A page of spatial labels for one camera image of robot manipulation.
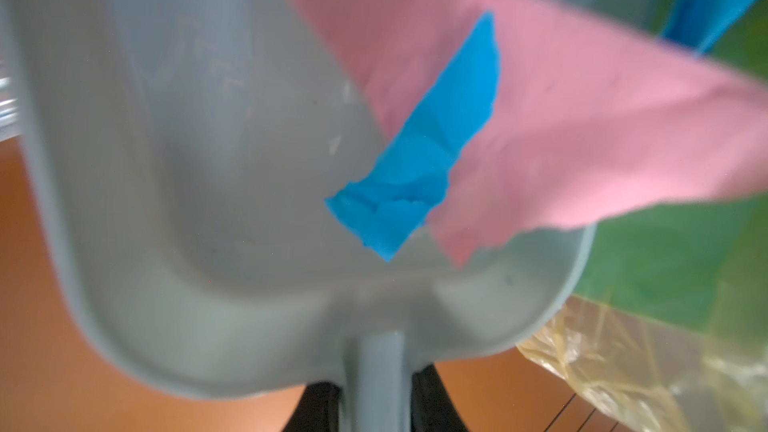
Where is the grey-blue dustpan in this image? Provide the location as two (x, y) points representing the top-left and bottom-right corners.
(0, 0), (661, 432)

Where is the pink paper scrap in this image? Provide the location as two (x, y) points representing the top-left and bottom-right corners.
(291, 0), (767, 266)

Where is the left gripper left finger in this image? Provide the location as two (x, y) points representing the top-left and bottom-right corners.
(283, 382), (341, 432)

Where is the yellow plastic bin liner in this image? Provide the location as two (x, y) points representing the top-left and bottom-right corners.
(515, 0), (768, 432)

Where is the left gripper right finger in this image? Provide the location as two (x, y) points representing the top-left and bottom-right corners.
(411, 365), (468, 432)

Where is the blue paper scrap right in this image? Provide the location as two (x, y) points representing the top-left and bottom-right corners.
(661, 0), (757, 54)

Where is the small blue paper scrap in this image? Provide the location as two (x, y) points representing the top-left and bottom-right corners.
(325, 12), (501, 262)

